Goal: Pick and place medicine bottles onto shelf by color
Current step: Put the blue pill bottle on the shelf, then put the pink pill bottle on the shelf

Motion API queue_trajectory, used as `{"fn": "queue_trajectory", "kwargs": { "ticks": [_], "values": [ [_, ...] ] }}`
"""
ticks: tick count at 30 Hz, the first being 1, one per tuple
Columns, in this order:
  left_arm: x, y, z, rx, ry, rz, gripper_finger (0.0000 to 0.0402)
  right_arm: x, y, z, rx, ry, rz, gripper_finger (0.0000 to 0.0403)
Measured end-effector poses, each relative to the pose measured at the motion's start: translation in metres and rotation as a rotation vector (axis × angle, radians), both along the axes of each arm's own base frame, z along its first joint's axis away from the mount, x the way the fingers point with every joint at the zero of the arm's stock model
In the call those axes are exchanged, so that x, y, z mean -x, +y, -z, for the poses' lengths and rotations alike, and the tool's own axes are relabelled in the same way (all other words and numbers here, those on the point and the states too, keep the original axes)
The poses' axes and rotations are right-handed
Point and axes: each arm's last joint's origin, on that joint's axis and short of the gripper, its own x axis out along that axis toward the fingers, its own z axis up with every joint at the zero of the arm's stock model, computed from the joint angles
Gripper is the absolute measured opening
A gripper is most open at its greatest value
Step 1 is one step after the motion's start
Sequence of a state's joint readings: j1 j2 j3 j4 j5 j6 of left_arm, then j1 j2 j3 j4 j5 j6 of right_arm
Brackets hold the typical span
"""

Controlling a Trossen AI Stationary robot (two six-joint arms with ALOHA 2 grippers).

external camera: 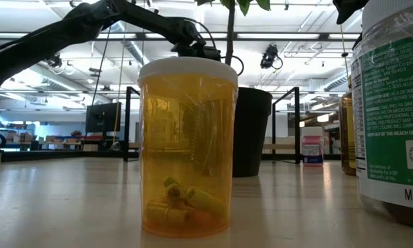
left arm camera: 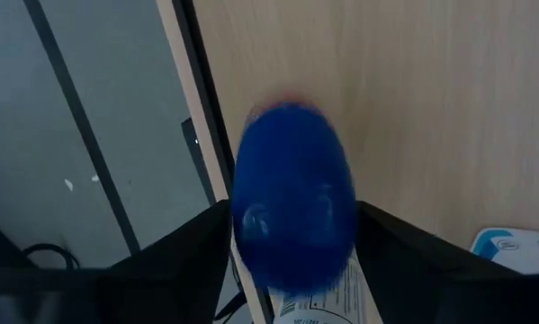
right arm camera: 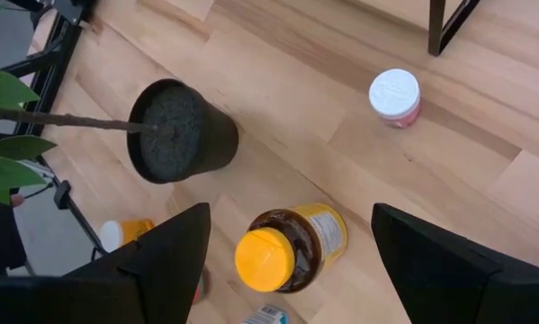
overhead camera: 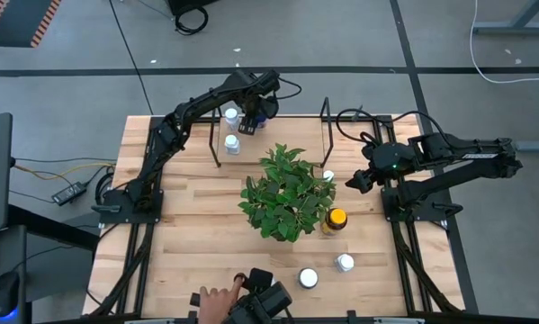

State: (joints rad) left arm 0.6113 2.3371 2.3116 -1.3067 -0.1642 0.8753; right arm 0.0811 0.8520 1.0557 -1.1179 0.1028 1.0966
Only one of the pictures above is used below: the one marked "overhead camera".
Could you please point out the amber bottle with yellow cap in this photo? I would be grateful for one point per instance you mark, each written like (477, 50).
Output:
(335, 221)

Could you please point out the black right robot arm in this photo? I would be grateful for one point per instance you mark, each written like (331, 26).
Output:
(476, 157)

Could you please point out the small white-capped bottle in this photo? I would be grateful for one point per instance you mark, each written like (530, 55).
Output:
(328, 175)

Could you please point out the black computer mouse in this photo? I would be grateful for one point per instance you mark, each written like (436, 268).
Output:
(4, 292)

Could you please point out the grey desk leg frame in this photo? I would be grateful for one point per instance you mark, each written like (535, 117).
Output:
(512, 29)

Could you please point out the blue medicine bottle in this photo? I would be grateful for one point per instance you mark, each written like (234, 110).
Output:
(261, 122)

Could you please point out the person's hand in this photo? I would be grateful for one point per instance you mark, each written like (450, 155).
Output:
(215, 303)

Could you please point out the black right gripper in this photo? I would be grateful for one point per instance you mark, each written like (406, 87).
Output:
(390, 157)

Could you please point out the black power adapter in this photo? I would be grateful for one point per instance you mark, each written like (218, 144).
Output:
(69, 193)

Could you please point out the grey desk foot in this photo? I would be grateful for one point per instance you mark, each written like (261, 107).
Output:
(536, 146)

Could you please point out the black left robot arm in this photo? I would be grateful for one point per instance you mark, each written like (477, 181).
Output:
(179, 126)

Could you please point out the white medicine bottle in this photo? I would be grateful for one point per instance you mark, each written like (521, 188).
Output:
(231, 118)
(344, 263)
(232, 144)

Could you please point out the black equipment base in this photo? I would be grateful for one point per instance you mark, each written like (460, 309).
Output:
(188, 4)

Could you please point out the white-lidded jar with green label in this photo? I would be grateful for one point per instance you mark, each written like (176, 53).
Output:
(308, 277)

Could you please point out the black metal table frame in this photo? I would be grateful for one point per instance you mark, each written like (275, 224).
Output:
(384, 122)

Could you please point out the green plant in black pot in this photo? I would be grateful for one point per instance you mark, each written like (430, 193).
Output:
(287, 198)

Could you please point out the wooden shelf with black frame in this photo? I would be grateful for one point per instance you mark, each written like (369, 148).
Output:
(287, 139)

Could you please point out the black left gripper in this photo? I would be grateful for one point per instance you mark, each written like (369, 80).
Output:
(257, 101)

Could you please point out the dark grey side desk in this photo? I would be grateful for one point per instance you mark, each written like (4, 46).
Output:
(8, 252)

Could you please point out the black handheld device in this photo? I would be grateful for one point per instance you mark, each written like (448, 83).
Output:
(269, 299)

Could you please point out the orange-striped black ramp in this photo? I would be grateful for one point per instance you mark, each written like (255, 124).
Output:
(12, 22)

